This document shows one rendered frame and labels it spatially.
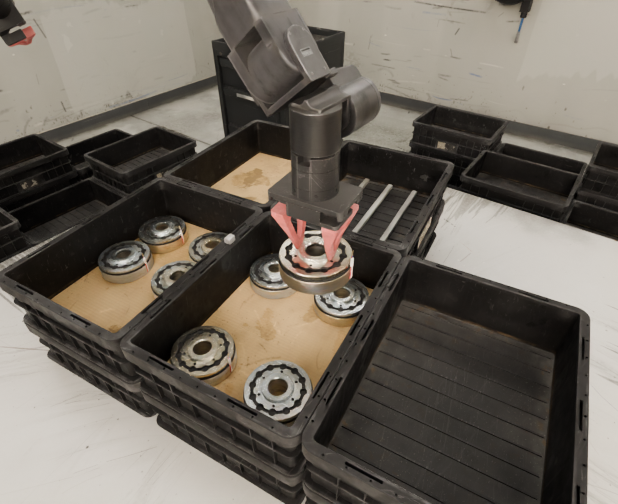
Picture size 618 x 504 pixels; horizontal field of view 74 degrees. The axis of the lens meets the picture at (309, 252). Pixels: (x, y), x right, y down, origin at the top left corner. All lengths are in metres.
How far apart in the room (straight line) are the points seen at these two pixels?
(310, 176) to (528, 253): 0.88
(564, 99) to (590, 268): 2.64
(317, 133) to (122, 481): 0.63
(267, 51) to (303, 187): 0.14
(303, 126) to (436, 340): 0.47
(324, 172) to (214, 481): 0.53
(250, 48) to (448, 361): 0.56
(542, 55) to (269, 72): 3.40
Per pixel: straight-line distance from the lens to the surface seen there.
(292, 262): 0.56
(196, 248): 0.90
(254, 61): 0.47
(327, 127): 0.45
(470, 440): 0.68
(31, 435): 0.93
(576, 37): 3.72
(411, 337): 0.76
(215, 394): 0.57
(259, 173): 1.21
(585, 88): 3.78
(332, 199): 0.49
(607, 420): 0.97
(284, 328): 0.75
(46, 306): 0.77
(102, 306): 0.88
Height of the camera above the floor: 1.41
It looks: 39 degrees down
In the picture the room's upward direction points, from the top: straight up
